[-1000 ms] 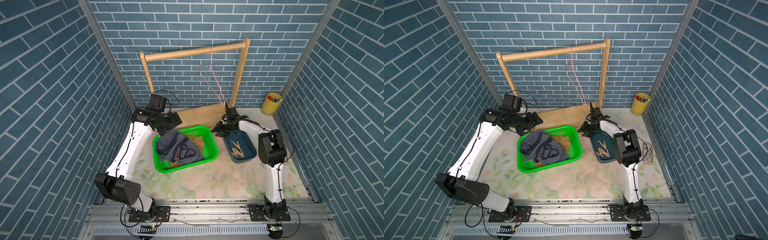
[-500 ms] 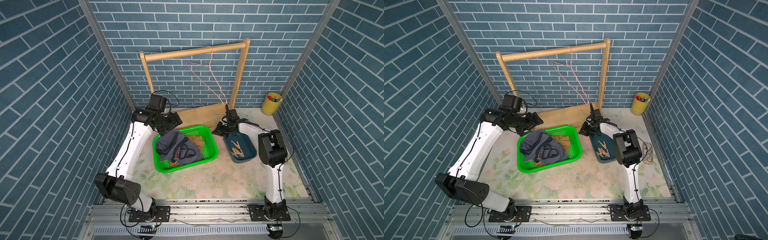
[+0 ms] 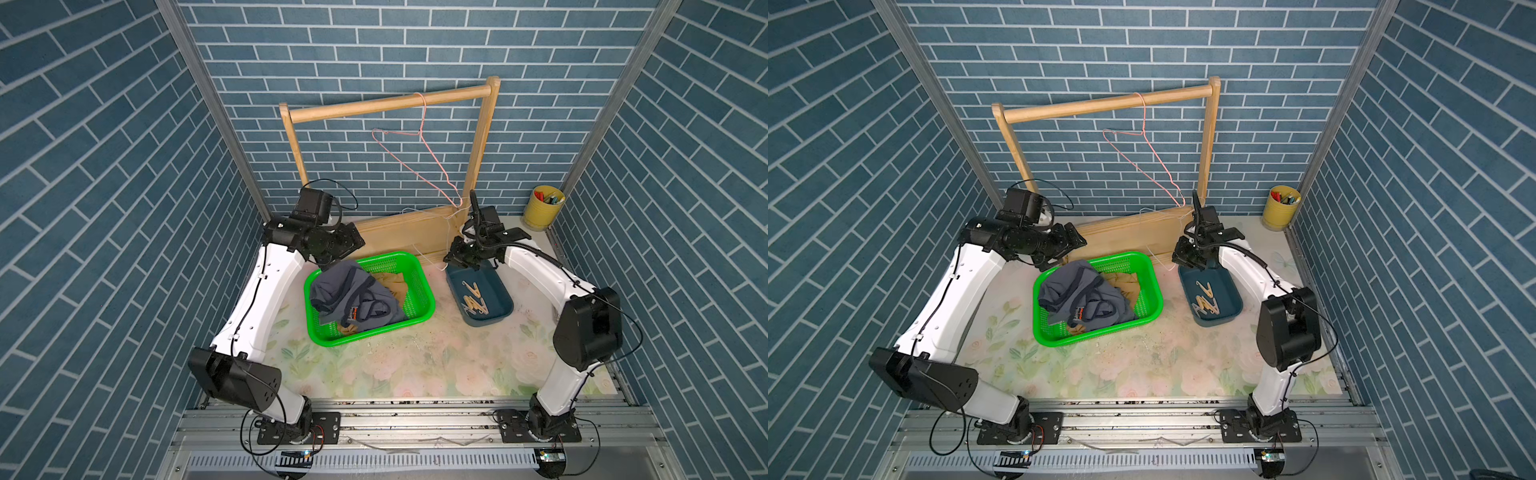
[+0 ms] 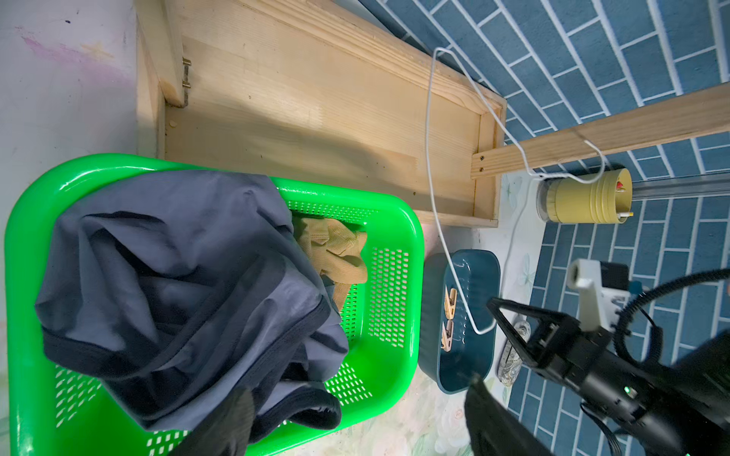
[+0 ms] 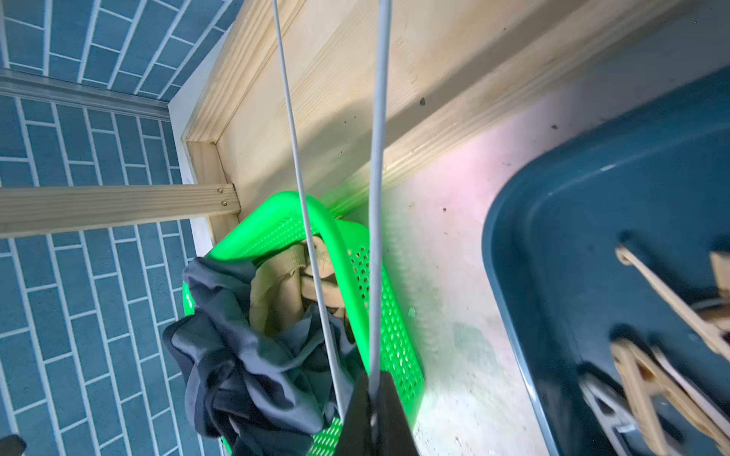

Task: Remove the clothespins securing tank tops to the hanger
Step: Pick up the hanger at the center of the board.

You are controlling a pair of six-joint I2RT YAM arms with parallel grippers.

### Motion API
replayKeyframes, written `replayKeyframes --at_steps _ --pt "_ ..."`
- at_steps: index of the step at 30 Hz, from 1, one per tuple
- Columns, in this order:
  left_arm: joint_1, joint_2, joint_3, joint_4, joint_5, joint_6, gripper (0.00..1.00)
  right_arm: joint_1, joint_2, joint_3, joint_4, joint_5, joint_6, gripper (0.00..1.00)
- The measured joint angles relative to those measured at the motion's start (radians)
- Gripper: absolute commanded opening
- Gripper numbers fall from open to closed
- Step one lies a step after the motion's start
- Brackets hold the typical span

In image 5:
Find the floral table mat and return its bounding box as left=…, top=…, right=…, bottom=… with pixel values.
left=341, top=44, right=730, bottom=456

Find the wooden clothes rack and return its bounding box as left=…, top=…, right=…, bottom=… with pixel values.
left=1, top=1, right=682, bottom=242

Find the green plastic basket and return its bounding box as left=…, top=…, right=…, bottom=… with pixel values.
left=207, top=191, right=425, bottom=426

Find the wooden clothespin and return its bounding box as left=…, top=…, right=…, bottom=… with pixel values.
left=610, top=339, right=729, bottom=455
left=615, top=244, right=729, bottom=360

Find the tan tank top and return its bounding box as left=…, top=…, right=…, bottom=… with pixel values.
left=249, top=237, right=347, bottom=337

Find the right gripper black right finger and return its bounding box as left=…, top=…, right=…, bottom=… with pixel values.
left=376, top=372, right=418, bottom=456

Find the dark grey tank top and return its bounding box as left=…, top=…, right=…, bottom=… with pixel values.
left=163, top=258, right=363, bottom=455

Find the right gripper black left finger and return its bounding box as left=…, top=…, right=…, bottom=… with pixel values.
left=334, top=374, right=373, bottom=456

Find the white wire hanger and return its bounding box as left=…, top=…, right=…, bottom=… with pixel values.
left=272, top=1, right=392, bottom=419

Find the dark teal plastic bin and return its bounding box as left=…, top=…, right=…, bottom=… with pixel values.
left=482, top=68, right=729, bottom=455

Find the white clothespin in bin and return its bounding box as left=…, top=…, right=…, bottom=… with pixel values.
left=579, top=372, right=639, bottom=455

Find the pink clothespin in bin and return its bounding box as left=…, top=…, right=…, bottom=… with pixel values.
left=651, top=346, right=730, bottom=437

